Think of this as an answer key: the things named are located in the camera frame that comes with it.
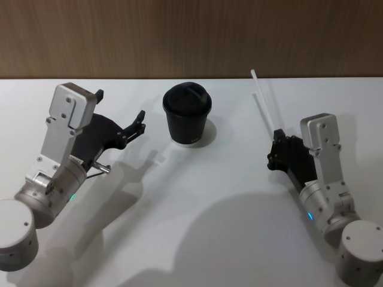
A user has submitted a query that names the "thin dark cable silver plug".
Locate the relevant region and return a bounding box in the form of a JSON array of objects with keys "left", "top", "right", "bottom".
[{"left": 86, "top": 163, "right": 112, "bottom": 180}]

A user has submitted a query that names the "black paper cup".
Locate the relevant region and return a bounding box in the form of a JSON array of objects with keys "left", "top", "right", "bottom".
[{"left": 163, "top": 103, "right": 213, "bottom": 149}]

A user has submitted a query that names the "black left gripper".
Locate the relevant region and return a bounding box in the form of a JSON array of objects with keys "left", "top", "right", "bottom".
[{"left": 71, "top": 88, "right": 147, "bottom": 172}]

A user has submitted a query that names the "black plastic cup lid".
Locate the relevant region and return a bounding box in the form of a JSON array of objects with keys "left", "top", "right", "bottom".
[{"left": 162, "top": 82, "right": 214, "bottom": 117}]

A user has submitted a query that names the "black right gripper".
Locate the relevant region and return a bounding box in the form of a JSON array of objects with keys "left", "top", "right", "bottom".
[{"left": 265, "top": 128, "right": 318, "bottom": 190}]

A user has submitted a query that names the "white plastic straw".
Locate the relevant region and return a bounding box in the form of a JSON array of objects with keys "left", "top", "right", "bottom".
[{"left": 250, "top": 68, "right": 276, "bottom": 133}]

